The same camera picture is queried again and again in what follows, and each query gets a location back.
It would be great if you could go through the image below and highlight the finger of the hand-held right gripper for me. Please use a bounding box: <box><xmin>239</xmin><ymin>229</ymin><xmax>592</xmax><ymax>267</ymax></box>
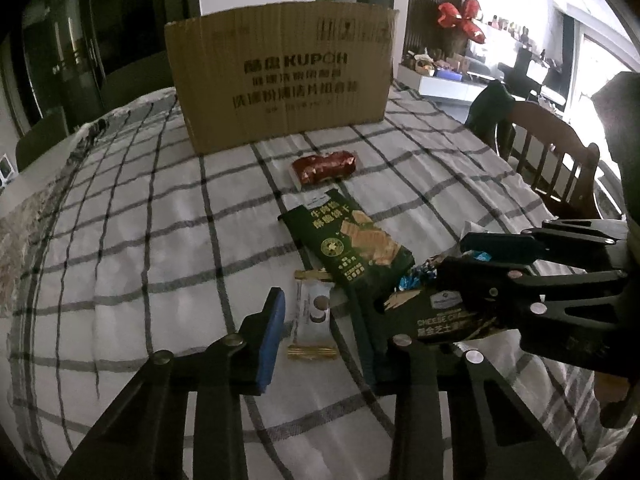
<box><xmin>459</xmin><ymin>219</ymin><xmax>629</xmax><ymax>272</ymax></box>
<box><xmin>439</xmin><ymin>256</ymin><xmax>629</xmax><ymax>332</ymax></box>

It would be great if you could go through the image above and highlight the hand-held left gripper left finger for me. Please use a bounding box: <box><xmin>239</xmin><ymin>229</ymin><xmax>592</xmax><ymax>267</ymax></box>
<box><xmin>57</xmin><ymin>287</ymin><xmax>287</xmax><ymax>480</ymax></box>

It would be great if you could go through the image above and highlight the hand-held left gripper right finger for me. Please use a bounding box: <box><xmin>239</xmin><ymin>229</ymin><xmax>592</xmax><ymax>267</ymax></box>
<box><xmin>350</xmin><ymin>285</ymin><xmax>576</xmax><ymax>480</ymax></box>

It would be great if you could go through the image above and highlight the dark cheese cracker packet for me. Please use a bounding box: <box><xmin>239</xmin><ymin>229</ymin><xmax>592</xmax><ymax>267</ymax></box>
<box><xmin>382</xmin><ymin>284</ymin><xmax>502</xmax><ymax>347</ymax></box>

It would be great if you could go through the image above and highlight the small white cookie packet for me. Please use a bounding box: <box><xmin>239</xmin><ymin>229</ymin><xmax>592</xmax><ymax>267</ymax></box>
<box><xmin>286</xmin><ymin>268</ymin><xmax>339</xmax><ymax>362</ymax></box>

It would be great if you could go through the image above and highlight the green cracker packet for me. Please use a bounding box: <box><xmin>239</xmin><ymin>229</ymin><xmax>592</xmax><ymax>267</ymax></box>
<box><xmin>277</xmin><ymin>188</ymin><xmax>416</xmax><ymax>294</ymax></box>

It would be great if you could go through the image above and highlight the red snack packet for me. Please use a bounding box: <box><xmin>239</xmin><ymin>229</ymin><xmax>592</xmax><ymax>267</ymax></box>
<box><xmin>289</xmin><ymin>149</ymin><xmax>359</xmax><ymax>192</ymax></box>

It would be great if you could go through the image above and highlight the brown cardboard box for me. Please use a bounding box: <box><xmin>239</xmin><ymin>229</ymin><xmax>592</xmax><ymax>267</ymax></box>
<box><xmin>163</xmin><ymin>0</ymin><xmax>401</xmax><ymax>156</ymax></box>

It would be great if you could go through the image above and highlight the person's right forearm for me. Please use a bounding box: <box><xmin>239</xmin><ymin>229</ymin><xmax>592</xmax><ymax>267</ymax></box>
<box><xmin>591</xmin><ymin>72</ymin><xmax>640</xmax><ymax>218</ymax></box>

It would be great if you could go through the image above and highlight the blue foil candy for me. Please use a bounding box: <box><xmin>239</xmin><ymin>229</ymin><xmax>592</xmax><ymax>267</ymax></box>
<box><xmin>397</xmin><ymin>255</ymin><xmax>452</xmax><ymax>294</ymax></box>

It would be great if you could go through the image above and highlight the brown wooden chair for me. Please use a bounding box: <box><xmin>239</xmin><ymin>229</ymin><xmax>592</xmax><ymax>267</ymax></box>
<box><xmin>496</xmin><ymin>99</ymin><xmax>604</xmax><ymax>222</ymax></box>

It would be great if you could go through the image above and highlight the dark green jacket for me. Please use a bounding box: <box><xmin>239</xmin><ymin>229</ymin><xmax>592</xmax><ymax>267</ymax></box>
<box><xmin>463</xmin><ymin>79</ymin><xmax>516</xmax><ymax>154</ymax></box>

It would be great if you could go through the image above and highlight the grey checked tablecloth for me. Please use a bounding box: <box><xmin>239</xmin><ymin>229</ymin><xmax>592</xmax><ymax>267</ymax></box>
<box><xmin>0</xmin><ymin>77</ymin><xmax>640</xmax><ymax>480</ymax></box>

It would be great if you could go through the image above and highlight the white low cabinet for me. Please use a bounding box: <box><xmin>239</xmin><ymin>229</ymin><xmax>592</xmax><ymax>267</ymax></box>
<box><xmin>399</xmin><ymin>59</ymin><xmax>502</xmax><ymax>107</ymax></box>

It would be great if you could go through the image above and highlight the row of small figurines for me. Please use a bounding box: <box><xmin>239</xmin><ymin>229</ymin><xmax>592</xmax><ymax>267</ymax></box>
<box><xmin>486</xmin><ymin>14</ymin><xmax>557</xmax><ymax>47</ymax></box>

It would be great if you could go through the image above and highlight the red balloon bow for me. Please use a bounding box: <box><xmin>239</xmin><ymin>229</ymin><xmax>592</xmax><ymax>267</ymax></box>
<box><xmin>437</xmin><ymin>0</ymin><xmax>489</xmax><ymax>44</ymax></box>

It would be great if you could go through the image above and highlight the dark green chair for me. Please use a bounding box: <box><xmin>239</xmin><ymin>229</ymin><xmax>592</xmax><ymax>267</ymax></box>
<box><xmin>14</xmin><ymin>109</ymin><xmax>72</xmax><ymax>172</ymax></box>

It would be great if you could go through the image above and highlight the dark sliding glass door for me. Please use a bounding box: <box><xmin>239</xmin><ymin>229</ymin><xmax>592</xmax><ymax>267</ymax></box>
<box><xmin>19</xmin><ymin>0</ymin><xmax>197</xmax><ymax>132</ymax></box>

